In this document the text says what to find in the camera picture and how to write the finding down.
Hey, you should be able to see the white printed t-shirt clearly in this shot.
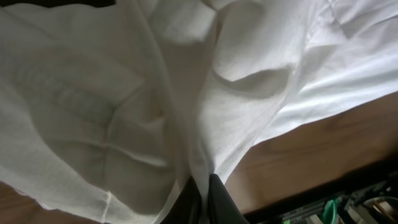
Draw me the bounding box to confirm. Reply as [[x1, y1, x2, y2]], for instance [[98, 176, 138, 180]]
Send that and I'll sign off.
[[1, 0, 397, 223]]

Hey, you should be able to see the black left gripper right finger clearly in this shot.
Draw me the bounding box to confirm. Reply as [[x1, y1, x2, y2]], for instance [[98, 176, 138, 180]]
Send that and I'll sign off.
[[208, 174, 249, 224]]

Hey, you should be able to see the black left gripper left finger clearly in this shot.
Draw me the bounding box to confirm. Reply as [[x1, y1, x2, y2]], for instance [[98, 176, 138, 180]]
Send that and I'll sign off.
[[160, 177, 201, 224]]

